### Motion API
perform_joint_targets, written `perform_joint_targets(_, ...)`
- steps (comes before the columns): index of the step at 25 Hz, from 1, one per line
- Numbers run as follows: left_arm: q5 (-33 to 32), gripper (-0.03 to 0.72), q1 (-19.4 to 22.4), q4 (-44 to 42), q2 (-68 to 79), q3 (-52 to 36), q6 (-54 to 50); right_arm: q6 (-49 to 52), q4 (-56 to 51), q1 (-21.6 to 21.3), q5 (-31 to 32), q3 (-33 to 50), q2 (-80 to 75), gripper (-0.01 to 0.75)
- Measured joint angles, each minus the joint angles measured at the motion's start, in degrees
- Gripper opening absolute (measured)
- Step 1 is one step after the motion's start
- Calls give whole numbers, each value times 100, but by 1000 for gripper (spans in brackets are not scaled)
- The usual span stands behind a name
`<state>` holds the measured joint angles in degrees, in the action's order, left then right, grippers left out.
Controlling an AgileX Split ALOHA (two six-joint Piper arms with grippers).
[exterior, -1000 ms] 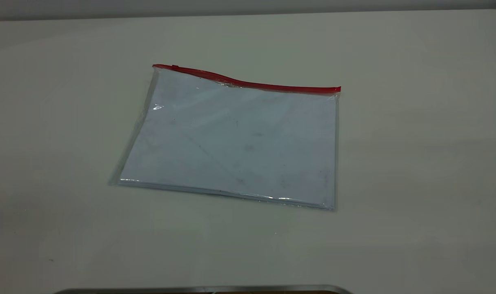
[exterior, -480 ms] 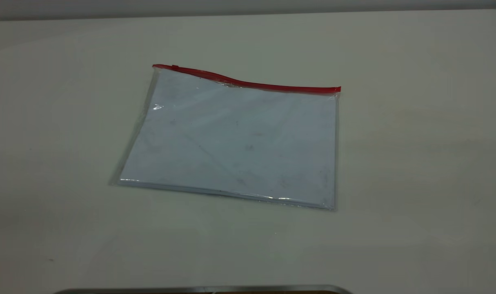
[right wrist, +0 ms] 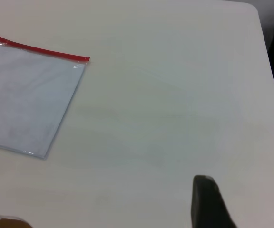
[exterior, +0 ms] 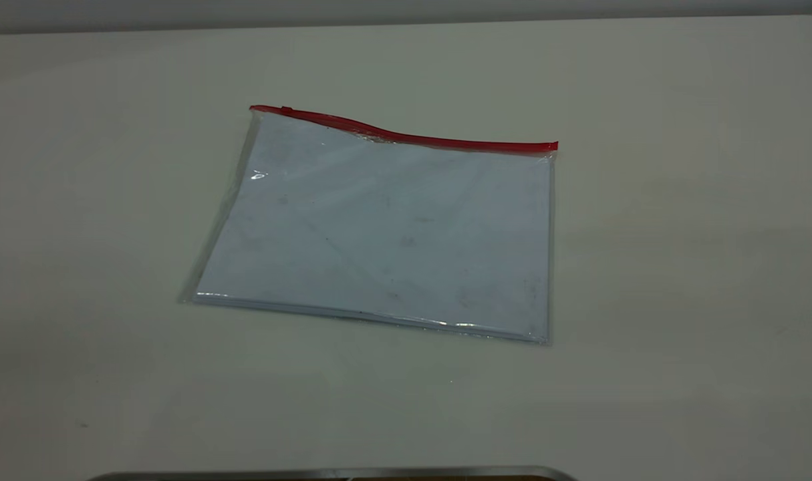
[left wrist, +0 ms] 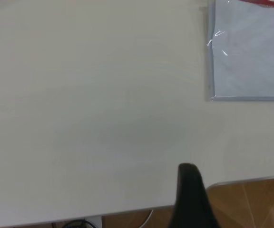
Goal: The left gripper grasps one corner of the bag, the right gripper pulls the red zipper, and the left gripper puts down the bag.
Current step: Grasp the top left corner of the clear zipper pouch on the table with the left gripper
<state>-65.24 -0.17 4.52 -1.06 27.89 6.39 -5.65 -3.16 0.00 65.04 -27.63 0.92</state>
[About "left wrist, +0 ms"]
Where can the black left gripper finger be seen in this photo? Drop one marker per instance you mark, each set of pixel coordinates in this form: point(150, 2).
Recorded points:
point(191, 202)

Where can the clear plastic red-zip bag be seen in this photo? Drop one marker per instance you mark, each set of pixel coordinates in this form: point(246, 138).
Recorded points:
point(246, 47)

